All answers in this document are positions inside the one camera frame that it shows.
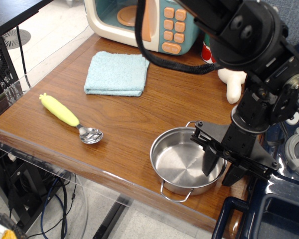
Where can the yellow handled metal spoon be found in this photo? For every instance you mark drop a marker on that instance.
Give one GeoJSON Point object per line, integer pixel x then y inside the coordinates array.
{"type": "Point", "coordinates": [87, 135]}

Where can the small stainless steel pan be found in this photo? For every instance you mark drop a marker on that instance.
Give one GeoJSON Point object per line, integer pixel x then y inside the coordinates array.
{"type": "Point", "coordinates": [178, 161]}

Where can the black computer tower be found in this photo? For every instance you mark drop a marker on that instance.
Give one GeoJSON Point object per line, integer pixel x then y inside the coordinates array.
{"type": "Point", "coordinates": [9, 84]}

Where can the black side desk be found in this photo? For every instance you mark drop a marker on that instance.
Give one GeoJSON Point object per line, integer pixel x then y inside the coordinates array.
{"type": "Point", "coordinates": [15, 12]}

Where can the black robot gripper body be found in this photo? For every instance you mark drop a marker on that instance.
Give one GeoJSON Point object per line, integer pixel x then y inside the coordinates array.
{"type": "Point", "coordinates": [238, 144]}

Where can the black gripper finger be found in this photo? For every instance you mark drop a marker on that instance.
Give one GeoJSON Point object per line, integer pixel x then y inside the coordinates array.
{"type": "Point", "coordinates": [210, 160]}
{"type": "Point", "coordinates": [234, 174]}

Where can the black table leg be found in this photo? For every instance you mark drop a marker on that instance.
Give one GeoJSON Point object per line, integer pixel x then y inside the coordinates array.
{"type": "Point", "coordinates": [111, 219]}

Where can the toy microwave oven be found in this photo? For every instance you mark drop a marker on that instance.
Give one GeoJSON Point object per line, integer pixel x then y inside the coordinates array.
{"type": "Point", "coordinates": [167, 27]}

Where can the plush white mushroom toy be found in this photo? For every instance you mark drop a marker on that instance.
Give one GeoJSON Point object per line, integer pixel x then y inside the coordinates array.
{"type": "Point", "coordinates": [234, 81]}

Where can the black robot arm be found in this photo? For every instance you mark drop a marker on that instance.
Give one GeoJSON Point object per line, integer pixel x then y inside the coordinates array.
{"type": "Point", "coordinates": [249, 36]}

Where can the tomato sauce can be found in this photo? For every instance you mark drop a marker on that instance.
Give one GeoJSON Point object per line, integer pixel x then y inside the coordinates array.
{"type": "Point", "coordinates": [206, 53]}

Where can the dark blue toy stove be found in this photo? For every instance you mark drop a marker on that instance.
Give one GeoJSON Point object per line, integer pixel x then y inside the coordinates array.
{"type": "Point", "coordinates": [271, 210]}

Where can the light blue folded cloth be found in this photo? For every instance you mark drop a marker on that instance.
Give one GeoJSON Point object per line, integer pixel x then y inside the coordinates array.
{"type": "Point", "coordinates": [116, 74]}

